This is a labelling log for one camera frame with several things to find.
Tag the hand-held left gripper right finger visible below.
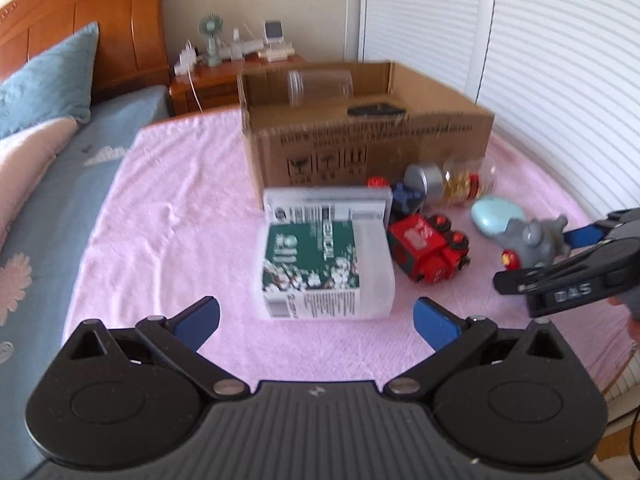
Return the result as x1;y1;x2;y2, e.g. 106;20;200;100
382;297;571;402

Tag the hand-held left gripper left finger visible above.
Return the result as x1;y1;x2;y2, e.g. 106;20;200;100
67;296;252;402

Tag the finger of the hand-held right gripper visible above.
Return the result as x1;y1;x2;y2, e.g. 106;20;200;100
493;242;640;296
562;207;640;251

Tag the grey elephant toy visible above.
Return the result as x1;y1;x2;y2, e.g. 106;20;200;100
500;215;571;272

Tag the light blue oval case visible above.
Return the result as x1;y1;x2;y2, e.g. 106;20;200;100
471;196;527;241

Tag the red toy train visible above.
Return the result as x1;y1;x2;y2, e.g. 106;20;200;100
387;213;472;285

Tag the silver lid jar gold ornament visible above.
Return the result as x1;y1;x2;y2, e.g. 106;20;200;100
404;155;498;207

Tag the translucent green label plastic container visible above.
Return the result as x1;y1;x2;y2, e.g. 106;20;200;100
256;186;396;322

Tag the dark blue red-button toy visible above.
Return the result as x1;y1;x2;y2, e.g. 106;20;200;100
367;176;426;221

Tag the brown cardboard box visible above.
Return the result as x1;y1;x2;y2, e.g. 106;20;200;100
239;60;496;211

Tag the pink blanket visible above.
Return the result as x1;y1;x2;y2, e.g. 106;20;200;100
60;107;631;396

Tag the white louvred closet door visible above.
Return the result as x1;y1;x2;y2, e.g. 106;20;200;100
475;0;640;221
357;0;488;106

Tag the blue flowered bed sheet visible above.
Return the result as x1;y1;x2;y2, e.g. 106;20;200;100
0;85;171;480

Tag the flat black stand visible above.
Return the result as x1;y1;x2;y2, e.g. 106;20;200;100
347;104;407;117

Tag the wooden nightstand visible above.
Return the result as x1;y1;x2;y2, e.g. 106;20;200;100
167;54;308;117

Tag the pink pillow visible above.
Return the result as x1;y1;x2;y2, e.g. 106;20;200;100
0;116;78;256

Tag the white power strip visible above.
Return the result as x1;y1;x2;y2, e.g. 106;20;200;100
174;45;198;75

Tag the clear empty plastic jar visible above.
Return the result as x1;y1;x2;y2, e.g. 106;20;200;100
286;69;355;108

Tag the white bottle and tray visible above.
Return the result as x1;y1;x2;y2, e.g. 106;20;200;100
220;25;266;61

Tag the small green desk fan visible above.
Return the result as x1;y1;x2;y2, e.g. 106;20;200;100
197;14;226;67

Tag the blue pillow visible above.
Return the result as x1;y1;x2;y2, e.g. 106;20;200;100
0;21;100;141

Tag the phone on white stand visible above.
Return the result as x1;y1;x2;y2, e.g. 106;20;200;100
260;21;296;63

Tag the wooden headboard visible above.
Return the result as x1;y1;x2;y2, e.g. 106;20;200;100
0;0;171;106

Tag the white cable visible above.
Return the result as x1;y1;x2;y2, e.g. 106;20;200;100
187;40;203;113

